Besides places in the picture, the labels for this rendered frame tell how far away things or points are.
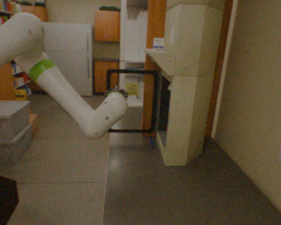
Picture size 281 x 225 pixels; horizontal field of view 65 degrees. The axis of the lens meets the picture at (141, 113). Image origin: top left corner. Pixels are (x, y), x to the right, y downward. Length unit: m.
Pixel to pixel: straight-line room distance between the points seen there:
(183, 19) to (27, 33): 0.61
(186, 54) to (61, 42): 5.17
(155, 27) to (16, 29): 0.76
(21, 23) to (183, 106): 0.74
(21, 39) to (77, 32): 5.07
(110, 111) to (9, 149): 2.35
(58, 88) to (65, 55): 5.06
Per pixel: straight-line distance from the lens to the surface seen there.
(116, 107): 0.91
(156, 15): 1.39
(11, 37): 0.91
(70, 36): 6.00
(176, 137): 1.14
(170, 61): 1.02
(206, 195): 1.06
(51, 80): 1.02
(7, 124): 3.03
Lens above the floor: 1.57
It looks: 19 degrees down
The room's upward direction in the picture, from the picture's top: 3 degrees clockwise
